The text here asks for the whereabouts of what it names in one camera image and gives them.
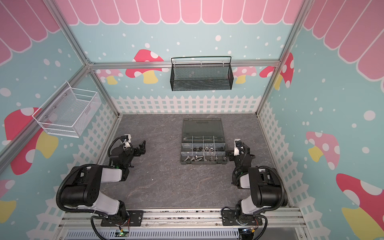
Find grey transparent organizer box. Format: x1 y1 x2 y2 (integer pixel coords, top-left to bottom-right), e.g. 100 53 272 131
180 118 228 165

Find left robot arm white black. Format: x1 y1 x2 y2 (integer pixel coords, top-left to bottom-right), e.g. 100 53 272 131
56 134 146 226

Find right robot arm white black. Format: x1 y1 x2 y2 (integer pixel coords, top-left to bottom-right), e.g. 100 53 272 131
221 139 289 226

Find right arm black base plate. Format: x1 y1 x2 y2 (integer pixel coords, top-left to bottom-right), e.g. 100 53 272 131
221 208 263 226

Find white wire mesh basket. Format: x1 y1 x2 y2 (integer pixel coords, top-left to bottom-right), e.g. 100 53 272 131
32 82 102 138

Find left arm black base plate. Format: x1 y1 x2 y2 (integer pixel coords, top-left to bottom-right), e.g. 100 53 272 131
101 210 144 227

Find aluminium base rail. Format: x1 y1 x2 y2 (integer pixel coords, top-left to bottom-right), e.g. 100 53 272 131
58 208 306 232

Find black wire mesh basket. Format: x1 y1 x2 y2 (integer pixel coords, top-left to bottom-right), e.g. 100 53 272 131
170 56 234 91

